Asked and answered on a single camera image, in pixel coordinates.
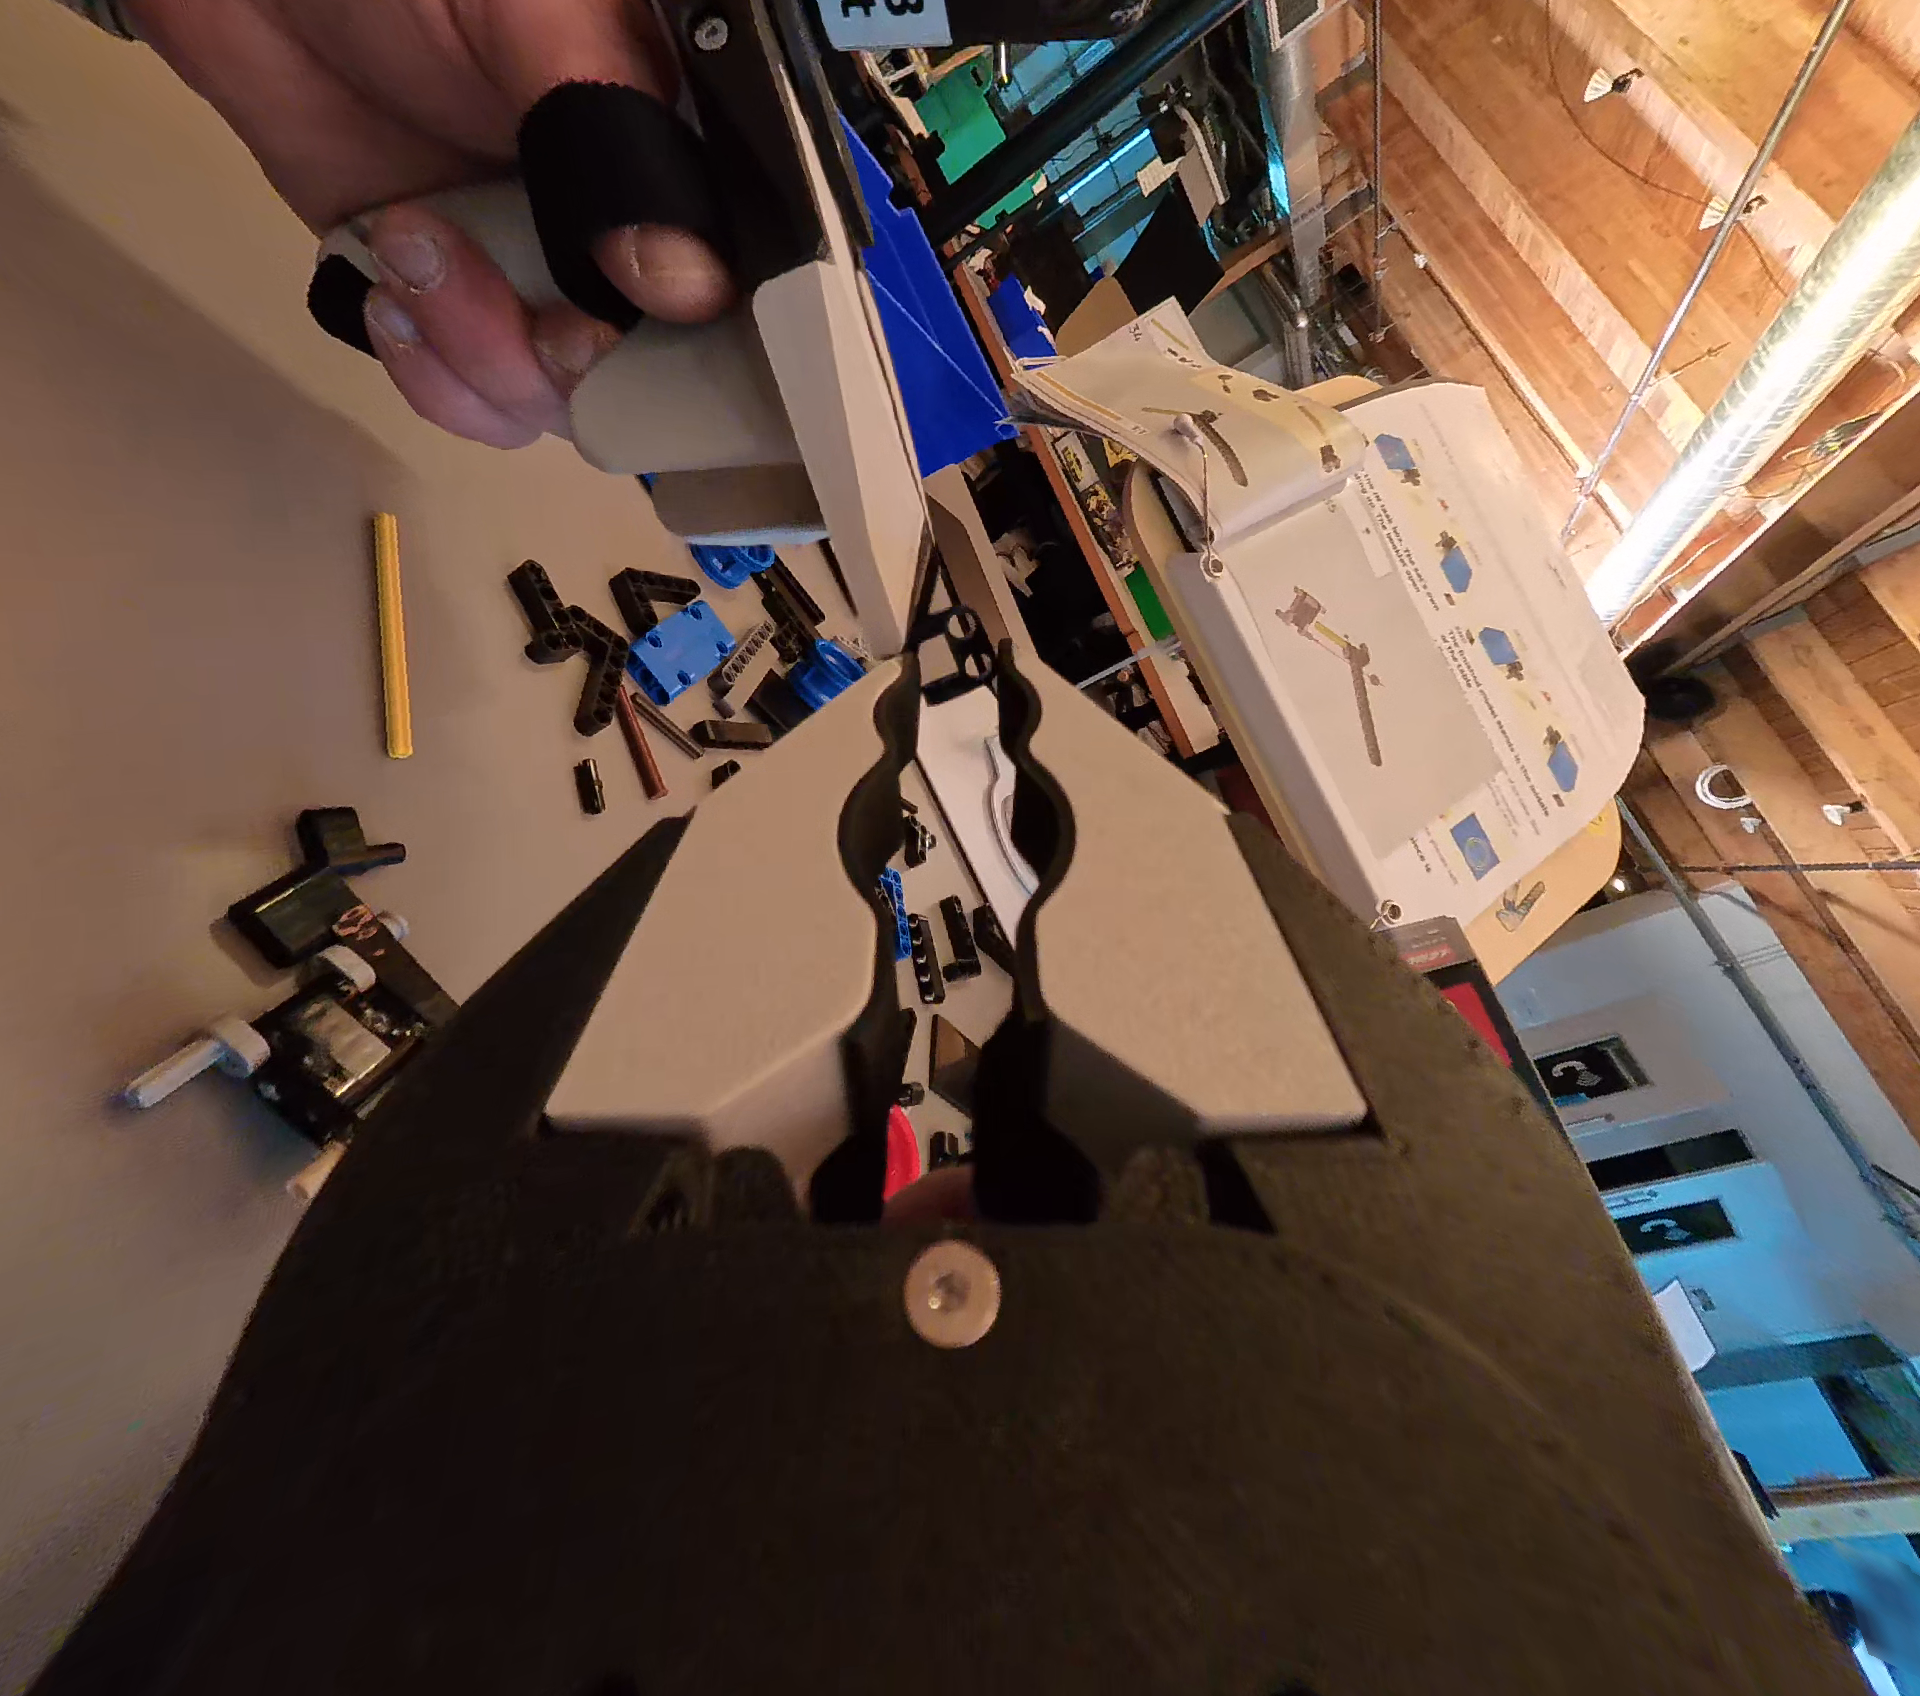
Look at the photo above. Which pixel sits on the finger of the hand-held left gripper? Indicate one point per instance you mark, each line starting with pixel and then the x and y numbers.
pixel 854 450

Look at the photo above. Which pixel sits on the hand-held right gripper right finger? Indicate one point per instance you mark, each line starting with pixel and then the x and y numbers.
pixel 1184 977

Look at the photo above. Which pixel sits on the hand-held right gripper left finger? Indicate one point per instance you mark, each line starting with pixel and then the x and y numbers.
pixel 721 961

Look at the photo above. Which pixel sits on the black pin connector block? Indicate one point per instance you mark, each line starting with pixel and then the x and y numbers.
pixel 968 664

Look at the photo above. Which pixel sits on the black beam frame assembly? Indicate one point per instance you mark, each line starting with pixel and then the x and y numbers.
pixel 301 919

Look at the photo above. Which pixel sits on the yellow axle with black connector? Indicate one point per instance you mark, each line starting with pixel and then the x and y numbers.
pixel 393 630

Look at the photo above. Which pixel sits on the grey desk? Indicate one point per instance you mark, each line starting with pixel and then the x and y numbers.
pixel 181 526

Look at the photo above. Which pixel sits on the person's right hand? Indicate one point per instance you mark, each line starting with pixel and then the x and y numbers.
pixel 938 1200

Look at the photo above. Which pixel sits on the person's left hand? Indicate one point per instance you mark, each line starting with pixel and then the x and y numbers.
pixel 375 0

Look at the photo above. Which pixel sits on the blue storage bin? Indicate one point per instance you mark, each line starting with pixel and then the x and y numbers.
pixel 931 376

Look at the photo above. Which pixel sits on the blue wheel hub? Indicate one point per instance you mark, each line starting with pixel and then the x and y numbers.
pixel 825 677
pixel 735 561

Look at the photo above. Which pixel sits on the blue angled beam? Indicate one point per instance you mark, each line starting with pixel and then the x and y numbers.
pixel 895 909

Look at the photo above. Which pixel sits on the green panel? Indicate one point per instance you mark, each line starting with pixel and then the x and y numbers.
pixel 961 120

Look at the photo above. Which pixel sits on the small black pin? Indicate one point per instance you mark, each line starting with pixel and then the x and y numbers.
pixel 591 786

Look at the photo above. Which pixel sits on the short brown axle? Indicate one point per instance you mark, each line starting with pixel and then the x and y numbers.
pixel 645 748

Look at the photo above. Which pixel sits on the red wheel hub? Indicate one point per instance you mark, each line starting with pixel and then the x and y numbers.
pixel 900 1148

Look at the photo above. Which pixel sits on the blue rectangular panel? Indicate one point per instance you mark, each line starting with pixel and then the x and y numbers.
pixel 683 649

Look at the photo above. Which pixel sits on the black toy set box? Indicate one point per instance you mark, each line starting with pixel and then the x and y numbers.
pixel 1448 961

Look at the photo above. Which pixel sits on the pile of black and blue bricks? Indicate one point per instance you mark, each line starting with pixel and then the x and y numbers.
pixel 579 638

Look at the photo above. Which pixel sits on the instruction booklet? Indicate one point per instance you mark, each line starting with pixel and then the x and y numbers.
pixel 1501 556

